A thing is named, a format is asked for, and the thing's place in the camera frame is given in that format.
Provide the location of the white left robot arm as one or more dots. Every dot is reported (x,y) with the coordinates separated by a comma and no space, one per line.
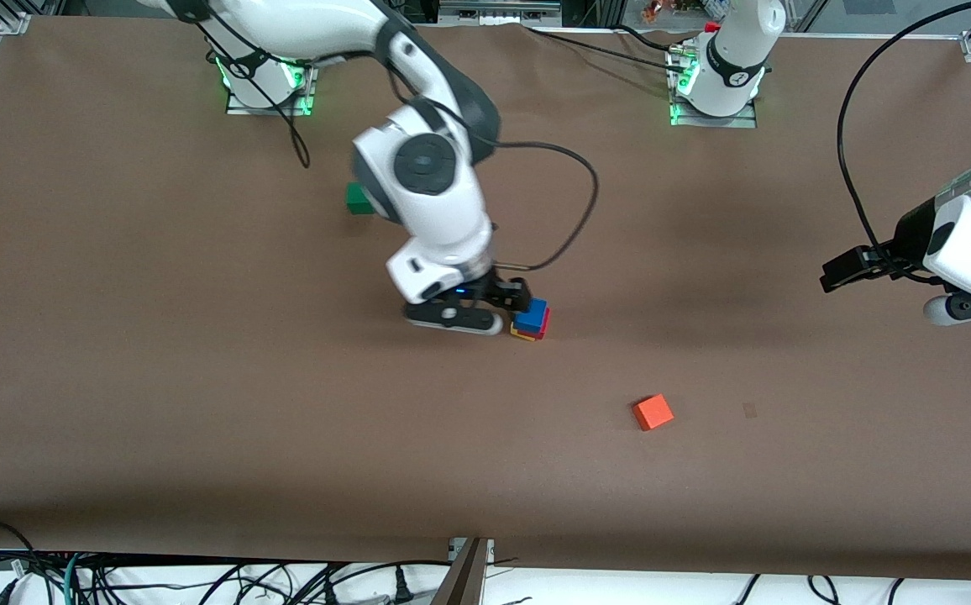
(737,50)

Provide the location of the yellow wooden block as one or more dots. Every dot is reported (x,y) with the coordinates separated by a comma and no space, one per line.
(521,335)

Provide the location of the grey power strip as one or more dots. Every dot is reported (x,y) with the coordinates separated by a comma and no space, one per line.
(498,10)

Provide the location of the green wooden block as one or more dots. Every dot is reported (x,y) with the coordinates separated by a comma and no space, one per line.
(357,200)

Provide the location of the black power plug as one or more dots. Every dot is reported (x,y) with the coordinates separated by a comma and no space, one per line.
(403,588)

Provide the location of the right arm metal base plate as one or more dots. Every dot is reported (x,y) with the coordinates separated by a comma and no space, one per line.
(301,105)

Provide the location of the red wooden block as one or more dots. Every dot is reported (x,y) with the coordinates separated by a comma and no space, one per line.
(543,328)

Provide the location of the blue wooden block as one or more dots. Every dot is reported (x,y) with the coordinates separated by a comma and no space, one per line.
(532,314)

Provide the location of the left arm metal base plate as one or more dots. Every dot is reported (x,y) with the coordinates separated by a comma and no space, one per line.
(746,123)

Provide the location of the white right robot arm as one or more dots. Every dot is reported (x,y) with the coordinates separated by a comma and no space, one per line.
(427,202)

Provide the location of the orange wooden block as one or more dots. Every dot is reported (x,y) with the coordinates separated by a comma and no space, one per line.
(653,412)

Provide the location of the silver post bracket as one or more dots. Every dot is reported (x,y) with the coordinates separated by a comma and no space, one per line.
(455,548)

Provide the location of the dark slanted post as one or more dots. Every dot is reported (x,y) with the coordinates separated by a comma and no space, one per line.
(464,581)

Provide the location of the brown table cover sheet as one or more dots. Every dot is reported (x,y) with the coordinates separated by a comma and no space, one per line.
(485,470)

